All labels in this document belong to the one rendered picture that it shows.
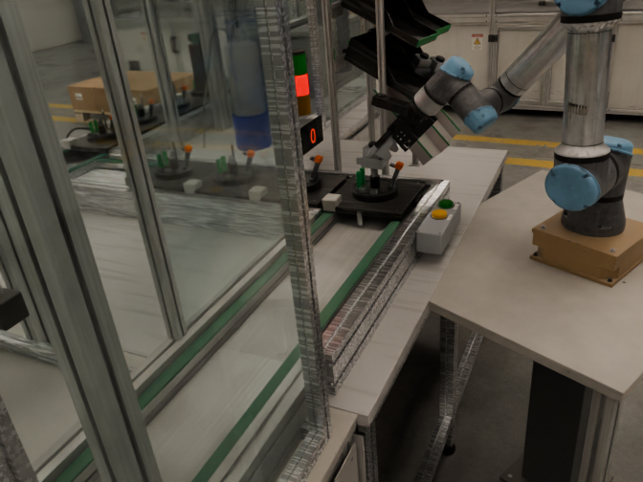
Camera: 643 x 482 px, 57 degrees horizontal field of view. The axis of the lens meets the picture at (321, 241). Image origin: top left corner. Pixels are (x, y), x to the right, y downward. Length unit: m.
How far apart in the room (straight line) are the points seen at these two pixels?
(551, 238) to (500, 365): 1.13
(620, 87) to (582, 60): 4.32
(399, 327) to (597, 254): 0.51
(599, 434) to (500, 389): 1.15
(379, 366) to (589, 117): 0.69
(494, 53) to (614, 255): 4.37
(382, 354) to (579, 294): 0.51
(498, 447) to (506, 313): 0.95
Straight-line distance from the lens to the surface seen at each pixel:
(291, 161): 0.81
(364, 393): 1.20
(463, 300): 1.46
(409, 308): 1.43
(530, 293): 1.51
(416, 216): 1.64
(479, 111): 1.53
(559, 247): 1.59
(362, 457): 1.25
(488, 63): 5.79
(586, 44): 1.37
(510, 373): 2.60
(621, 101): 5.72
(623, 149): 1.55
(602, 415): 1.37
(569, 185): 1.42
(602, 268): 1.56
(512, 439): 2.34
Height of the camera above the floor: 1.67
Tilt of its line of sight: 28 degrees down
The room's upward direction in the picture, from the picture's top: 5 degrees counter-clockwise
